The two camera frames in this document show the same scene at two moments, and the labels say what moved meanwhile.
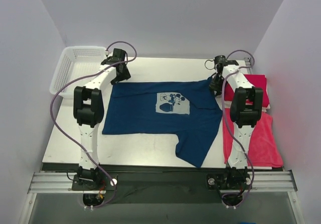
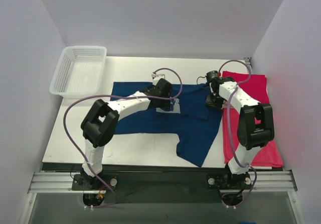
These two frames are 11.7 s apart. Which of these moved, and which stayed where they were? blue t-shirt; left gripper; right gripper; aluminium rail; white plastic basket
Moved: right gripper; left gripper
Stayed: aluminium rail; white plastic basket; blue t-shirt
